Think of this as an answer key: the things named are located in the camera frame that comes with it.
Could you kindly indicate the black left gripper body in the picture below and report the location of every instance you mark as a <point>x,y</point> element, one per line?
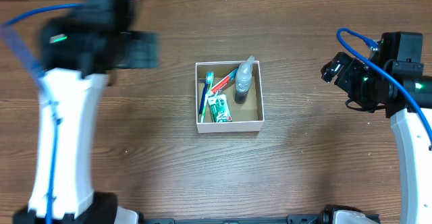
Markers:
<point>136,52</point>

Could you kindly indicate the blue disposable razor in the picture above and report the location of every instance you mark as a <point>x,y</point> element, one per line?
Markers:
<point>204,91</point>

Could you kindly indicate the clear bottle with dark liquid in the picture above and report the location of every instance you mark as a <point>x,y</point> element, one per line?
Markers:
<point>243,80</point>

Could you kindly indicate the teal toothpaste tube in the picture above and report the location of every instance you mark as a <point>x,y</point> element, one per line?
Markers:
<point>224,82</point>

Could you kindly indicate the white cardboard box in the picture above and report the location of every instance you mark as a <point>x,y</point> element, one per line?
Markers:
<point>246,117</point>

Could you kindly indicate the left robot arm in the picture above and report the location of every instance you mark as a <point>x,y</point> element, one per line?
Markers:
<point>79,53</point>

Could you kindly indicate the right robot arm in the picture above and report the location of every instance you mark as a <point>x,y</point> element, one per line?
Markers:
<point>387,74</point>

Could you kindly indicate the green white toothbrush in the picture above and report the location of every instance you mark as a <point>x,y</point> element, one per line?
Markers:
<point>210,77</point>

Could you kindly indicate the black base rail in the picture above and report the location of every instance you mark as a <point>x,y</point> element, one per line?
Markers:
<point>290,219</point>

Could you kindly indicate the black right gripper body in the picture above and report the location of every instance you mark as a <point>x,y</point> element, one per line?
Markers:
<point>358,82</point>

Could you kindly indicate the green soap packet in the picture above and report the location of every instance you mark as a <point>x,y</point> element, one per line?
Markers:
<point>220,111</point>

